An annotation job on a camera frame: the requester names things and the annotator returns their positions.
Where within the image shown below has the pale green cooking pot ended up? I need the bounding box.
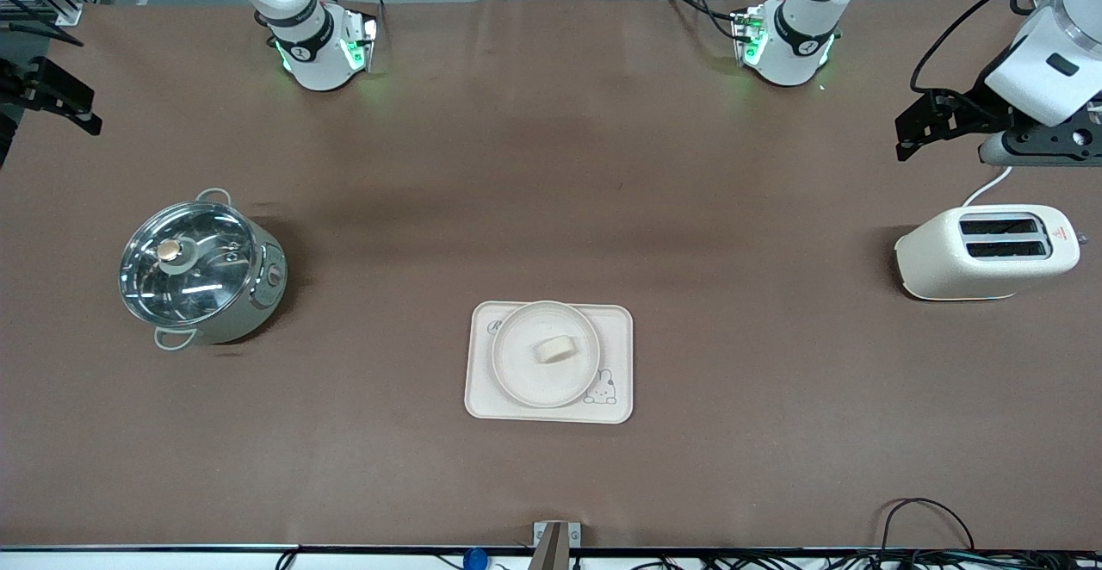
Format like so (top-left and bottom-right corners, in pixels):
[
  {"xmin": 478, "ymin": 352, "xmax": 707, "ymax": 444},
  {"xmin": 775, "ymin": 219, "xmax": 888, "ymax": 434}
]
[{"xmin": 119, "ymin": 189, "xmax": 289, "ymax": 351}]

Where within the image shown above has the base connector panel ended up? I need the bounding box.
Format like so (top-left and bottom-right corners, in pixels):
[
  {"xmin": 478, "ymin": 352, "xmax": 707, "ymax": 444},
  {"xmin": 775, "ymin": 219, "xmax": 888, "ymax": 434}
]
[
  {"xmin": 730, "ymin": 3, "xmax": 769, "ymax": 69},
  {"xmin": 338, "ymin": 7, "xmax": 381, "ymax": 73}
]

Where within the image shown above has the round cream plate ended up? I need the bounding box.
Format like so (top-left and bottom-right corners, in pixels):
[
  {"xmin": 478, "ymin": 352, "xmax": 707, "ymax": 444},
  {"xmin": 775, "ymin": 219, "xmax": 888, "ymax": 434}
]
[{"xmin": 492, "ymin": 300, "xmax": 602, "ymax": 408}]

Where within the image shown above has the white two-slot toaster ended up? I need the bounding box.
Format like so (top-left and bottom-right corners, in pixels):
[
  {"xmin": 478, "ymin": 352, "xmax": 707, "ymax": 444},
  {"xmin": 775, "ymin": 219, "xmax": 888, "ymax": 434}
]
[{"xmin": 895, "ymin": 205, "xmax": 1081, "ymax": 301}]

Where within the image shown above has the white toaster power cable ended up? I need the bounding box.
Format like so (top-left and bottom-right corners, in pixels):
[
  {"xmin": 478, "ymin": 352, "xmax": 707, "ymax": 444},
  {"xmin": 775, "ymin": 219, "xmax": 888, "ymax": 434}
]
[{"xmin": 962, "ymin": 165, "xmax": 1014, "ymax": 209}]

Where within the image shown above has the black cable bundle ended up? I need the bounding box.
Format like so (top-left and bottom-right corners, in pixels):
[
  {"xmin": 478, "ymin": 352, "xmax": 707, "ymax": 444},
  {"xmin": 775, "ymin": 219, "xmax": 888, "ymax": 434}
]
[{"xmin": 274, "ymin": 548, "xmax": 1102, "ymax": 570}]

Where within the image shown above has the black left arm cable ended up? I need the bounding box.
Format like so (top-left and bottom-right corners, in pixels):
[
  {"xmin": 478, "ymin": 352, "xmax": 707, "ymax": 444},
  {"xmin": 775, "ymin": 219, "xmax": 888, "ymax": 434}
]
[{"xmin": 911, "ymin": 0, "xmax": 1081, "ymax": 95}]

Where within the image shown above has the black looped floor cable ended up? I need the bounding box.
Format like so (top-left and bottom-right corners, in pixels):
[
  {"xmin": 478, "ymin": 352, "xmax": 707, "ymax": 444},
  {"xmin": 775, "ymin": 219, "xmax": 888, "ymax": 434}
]
[{"xmin": 876, "ymin": 498, "xmax": 978, "ymax": 570}]

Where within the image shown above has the cream tray with rabbit print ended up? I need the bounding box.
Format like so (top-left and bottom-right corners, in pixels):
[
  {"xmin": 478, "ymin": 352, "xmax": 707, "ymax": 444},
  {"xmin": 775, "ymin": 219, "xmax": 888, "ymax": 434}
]
[{"xmin": 464, "ymin": 301, "xmax": 635, "ymax": 424}]

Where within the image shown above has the glass pot lid with knob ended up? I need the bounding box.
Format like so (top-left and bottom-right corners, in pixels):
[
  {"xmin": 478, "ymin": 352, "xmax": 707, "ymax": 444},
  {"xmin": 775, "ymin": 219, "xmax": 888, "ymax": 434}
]
[{"xmin": 119, "ymin": 201, "xmax": 259, "ymax": 327}]

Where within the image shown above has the left base connector panel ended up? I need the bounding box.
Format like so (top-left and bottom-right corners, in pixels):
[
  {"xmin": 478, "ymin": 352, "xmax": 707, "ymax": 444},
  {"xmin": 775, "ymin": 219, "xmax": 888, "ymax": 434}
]
[{"xmin": 730, "ymin": 3, "xmax": 769, "ymax": 69}]

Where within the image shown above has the small white bun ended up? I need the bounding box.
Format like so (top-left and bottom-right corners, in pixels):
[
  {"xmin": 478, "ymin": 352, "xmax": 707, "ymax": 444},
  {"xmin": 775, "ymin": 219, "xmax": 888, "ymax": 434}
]
[{"xmin": 531, "ymin": 335, "xmax": 576, "ymax": 365}]

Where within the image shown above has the right base connector panel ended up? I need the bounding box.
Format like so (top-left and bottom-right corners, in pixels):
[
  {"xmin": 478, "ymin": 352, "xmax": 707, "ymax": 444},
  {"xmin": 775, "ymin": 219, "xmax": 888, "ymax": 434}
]
[{"xmin": 338, "ymin": 7, "xmax": 381, "ymax": 73}]

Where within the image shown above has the brown table cover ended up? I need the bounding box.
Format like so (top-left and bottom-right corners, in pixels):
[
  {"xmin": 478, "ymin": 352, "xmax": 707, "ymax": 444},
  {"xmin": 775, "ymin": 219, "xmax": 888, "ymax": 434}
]
[{"xmin": 0, "ymin": 0, "xmax": 1102, "ymax": 551}]

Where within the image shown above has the grey table edge bracket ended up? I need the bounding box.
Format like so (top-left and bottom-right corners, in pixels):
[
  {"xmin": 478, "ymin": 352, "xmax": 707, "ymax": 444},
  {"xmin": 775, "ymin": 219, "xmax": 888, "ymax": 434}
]
[{"xmin": 532, "ymin": 521, "xmax": 582, "ymax": 570}]

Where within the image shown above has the black left base cable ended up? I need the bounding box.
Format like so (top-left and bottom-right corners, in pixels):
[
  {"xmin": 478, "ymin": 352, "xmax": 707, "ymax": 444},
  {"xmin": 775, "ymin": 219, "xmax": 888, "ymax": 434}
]
[{"xmin": 661, "ymin": 0, "xmax": 743, "ymax": 41}]

